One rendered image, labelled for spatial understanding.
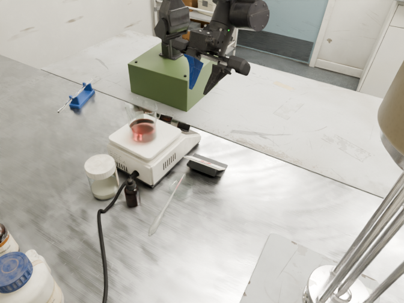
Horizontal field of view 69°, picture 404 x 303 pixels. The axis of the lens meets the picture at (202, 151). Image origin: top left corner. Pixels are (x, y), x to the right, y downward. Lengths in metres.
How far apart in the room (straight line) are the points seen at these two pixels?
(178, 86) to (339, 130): 0.48
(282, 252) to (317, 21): 3.04
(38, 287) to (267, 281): 0.35
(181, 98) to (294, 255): 0.52
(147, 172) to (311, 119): 0.53
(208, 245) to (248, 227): 0.09
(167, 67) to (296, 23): 2.70
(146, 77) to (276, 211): 0.54
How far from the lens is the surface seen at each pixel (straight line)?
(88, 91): 1.01
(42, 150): 0.83
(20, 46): 2.15
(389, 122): 0.21
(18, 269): 0.47
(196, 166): 0.69
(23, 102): 1.04
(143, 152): 0.62
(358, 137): 0.94
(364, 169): 0.84
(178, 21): 0.90
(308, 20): 3.48
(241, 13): 0.66
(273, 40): 3.62
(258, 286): 0.55
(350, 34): 3.47
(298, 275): 0.58
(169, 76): 0.87
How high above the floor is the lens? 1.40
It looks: 41 degrees down
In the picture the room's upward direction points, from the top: 4 degrees clockwise
